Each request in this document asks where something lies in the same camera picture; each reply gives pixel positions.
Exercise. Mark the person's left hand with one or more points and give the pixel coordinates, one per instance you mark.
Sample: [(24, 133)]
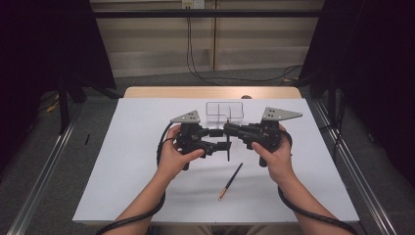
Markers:
[(171, 160)]

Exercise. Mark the black curtain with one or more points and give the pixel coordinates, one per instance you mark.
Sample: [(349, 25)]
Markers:
[(375, 65), (45, 49)]

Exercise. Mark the white table cover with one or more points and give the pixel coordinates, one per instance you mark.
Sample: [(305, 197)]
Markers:
[(130, 147)]

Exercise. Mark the black metal stand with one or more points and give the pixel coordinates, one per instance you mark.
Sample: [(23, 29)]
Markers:
[(63, 104), (332, 98)]

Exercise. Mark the black chopstick with copper tip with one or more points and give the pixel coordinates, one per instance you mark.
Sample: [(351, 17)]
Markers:
[(228, 156), (232, 179)]

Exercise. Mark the clear plastic organizer box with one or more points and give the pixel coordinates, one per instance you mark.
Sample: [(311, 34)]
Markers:
[(215, 124)]

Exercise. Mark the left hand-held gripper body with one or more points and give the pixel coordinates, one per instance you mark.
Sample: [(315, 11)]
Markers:
[(189, 137)]

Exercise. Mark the black horizontal bar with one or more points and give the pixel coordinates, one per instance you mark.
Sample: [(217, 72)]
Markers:
[(202, 13)]

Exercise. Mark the person's right hand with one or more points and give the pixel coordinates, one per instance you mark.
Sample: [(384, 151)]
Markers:
[(280, 163)]

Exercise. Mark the white wall outlet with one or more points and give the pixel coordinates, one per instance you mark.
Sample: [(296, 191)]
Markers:
[(193, 3)]

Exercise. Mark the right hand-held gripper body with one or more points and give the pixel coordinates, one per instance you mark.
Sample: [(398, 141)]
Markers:
[(266, 133)]

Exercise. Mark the aluminium floor rail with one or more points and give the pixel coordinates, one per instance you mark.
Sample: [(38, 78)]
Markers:
[(39, 182), (368, 192)]

